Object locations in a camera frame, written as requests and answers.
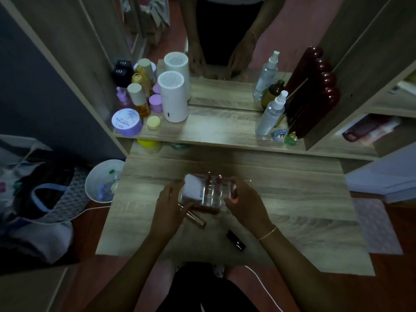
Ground person's right hand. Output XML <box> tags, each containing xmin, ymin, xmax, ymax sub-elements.
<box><xmin>224</xmin><ymin>177</ymin><xmax>277</xmax><ymax>240</ymax></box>

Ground person's left hand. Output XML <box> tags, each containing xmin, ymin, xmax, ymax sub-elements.
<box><xmin>148</xmin><ymin>182</ymin><xmax>195</xmax><ymax>240</ymax></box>

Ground gold lipstick tube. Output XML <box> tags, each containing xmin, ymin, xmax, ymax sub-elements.
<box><xmin>178</xmin><ymin>204</ymin><xmax>207</xmax><ymax>229</ymax></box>

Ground black lipstick tube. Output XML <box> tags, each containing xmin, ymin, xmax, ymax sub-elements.
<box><xmin>226</xmin><ymin>229</ymin><xmax>247</xmax><ymax>252</ymax></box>

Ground clear acrylic makeup organizer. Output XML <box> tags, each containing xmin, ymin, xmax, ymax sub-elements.
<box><xmin>178</xmin><ymin>173</ymin><xmax>253</xmax><ymax>214</ymax></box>

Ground person's left forearm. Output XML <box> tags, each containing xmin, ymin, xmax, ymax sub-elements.
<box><xmin>83</xmin><ymin>234</ymin><xmax>175</xmax><ymax>312</ymax></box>

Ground person's right forearm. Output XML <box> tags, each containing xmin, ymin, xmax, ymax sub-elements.
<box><xmin>259</xmin><ymin>227</ymin><xmax>374</xmax><ymax>312</ymax></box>

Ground green capped plastic bottle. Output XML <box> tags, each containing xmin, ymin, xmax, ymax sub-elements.
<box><xmin>107</xmin><ymin>169</ymin><xmax>123</xmax><ymax>192</ymax></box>

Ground blue capped plastic bottle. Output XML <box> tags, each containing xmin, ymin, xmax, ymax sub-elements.
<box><xmin>97</xmin><ymin>182</ymin><xmax>113</xmax><ymax>202</ymax></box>

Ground yellow lidded jar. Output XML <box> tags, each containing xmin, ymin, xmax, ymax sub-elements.
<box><xmin>136</xmin><ymin>139</ymin><xmax>163</xmax><ymax>155</ymax></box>

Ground black trousers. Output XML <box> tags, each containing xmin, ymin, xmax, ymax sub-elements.
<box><xmin>156</xmin><ymin>262</ymin><xmax>260</xmax><ymax>312</ymax></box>

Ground white round waste bin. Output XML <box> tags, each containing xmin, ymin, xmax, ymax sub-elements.
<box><xmin>85</xmin><ymin>159</ymin><xmax>126</xmax><ymax>204</ymax></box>

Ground clear spray bottle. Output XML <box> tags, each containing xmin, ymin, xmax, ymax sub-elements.
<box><xmin>255</xmin><ymin>90</ymin><xmax>289</xmax><ymax>137</ymax></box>

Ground purple lidded jar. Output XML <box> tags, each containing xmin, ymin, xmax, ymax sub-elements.
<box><xmin>111</xmin><ymin>108</ymin><xmax>143</xmax><ymax>137</ymax></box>

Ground small purple capped bottle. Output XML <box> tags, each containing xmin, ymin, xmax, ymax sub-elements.
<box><xmin>149</xmin><ymin>94</ymin><xmax>163</xmax><ymax>114</ymax></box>

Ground white cylindrical humidifier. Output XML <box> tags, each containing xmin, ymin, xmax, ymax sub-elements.
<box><xmin>157</xmin><ymin>71</ymin><xmax>190</xmax><ymax>123</ymax></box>

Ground vanity mirror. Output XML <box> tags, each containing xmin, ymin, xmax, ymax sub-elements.
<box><xmin>78</xmin><ymin>0</ymin><xmax>347</xmax><ymax>111</ymax></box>

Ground amber bottle beige cap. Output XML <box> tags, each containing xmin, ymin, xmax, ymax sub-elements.
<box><xmin>127</xmin><ymin>82</ymin><xmax>151</xmax><ymax>118</ymax></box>

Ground purple pump bottle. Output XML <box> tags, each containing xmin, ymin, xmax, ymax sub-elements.
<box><xmin>116</xmin><ymin>86</ymin><xmax>132</xmax><ymax>109</ymax></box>

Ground pink patterned rug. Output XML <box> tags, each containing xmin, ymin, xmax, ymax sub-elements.
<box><xmin>352</xmin><ymin>198</ymin><xmax>403</xmax><ymax>256</ymax></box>

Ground thin wooden stick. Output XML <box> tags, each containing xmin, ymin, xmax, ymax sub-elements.
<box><xmin>286</xmin><ymin>78</ymin><xmax>309</xmax><ymax>101</ymax></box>

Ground grey cloth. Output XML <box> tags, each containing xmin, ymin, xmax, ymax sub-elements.
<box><xmin>0</xmin><ymin>221</ymin><xmax>74</xmax><ymax>266</ymax></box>

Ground white door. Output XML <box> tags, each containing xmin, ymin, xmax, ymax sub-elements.
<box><xmin>345</xmin><ymin>141</ymin><xmax>416</xmax><ymax>204</ymax></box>

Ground maroon tube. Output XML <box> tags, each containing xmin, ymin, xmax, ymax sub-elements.
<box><xmin>342</xmin><ymin>115</ymin><xmax>390</xmax><ymax>143</ymax></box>

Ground light pink tube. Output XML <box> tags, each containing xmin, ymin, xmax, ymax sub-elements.
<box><xmin>359</xmin><ymin>118</ymin><xmax>402</xmax><ymax>146</ymax></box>

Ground beige wooden cabinet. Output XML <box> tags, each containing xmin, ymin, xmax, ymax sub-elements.
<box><xmin>0</xmin><ymin>264</ymin><xmax>71</xmax><ymax>312</ymax></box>

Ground wooden vanity shelf unit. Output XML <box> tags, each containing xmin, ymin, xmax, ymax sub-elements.
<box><xmin>0</xmin><ymin>0</ymin><xmax>416</xmax><ymax>277</ymax></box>

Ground thin gold bracelet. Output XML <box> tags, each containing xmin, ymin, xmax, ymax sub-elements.
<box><xmin>258</xmin><ymin>226</ymin><xmax>278</xmax><ymax>241</ymax></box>

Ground thin white cable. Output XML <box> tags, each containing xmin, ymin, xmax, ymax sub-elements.
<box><xmin>0</xmin><ymin>206</ymin><xmax>284</xmax><ymax>312</ymax></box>

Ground dark bag blue handles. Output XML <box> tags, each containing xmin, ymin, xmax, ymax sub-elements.
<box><xmin>0</xmin><ymin>134</ymin><xmax>92</xmax><ymax>225</ymax></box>

